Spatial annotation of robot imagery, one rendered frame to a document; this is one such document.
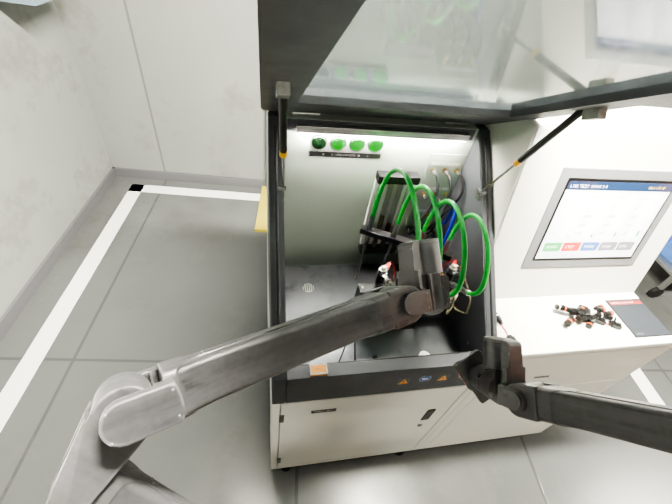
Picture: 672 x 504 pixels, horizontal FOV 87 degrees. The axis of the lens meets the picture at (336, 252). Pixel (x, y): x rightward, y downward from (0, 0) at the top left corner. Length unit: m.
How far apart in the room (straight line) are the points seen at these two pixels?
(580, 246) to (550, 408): 0.82
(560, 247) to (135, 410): 1.27
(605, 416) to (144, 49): 2.98
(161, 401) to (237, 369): 0.09
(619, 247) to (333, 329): 1.25
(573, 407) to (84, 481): 0.64
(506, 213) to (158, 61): 2.51
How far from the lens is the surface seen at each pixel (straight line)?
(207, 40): 2.87
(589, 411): 0.70
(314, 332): 0.47
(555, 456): 2.43
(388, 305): 0.53
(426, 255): 0.60
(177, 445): 2.03
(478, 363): 0.89
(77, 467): 0.43
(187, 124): 3.14
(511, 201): 1.18
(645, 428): 0.66
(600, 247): 1.51
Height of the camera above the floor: 1.89
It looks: 44 degrees down
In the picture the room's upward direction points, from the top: 11 degrees clockwise
